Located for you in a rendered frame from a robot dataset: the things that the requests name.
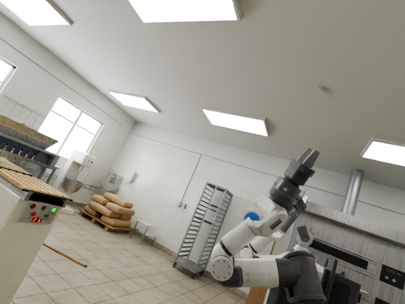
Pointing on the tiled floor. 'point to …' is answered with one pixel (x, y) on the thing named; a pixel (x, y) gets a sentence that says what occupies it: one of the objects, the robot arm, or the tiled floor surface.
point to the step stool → (144, 231)
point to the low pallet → (104, 223)
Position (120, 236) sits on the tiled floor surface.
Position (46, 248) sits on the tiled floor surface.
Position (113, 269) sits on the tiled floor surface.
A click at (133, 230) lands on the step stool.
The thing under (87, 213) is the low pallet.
